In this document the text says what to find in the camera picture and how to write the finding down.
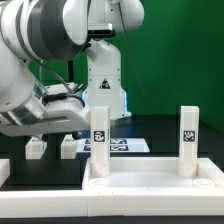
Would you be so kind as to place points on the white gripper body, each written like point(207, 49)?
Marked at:
point(65, 113)

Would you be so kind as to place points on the white desk tabletop tray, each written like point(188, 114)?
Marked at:
point(156, 176)

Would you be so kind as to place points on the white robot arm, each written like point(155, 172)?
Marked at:
point(59, 30)

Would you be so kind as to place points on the AprilTag marker sheet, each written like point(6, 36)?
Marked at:
point(118, 145)

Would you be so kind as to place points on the white left fence piece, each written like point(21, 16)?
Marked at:
point(4, 170)

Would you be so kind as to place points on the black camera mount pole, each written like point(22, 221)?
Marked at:
point(71, 71)

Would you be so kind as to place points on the black camera on stand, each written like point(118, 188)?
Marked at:
point(101, 30)

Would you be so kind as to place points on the white front fence wall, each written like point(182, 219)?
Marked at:
point(144, 202)

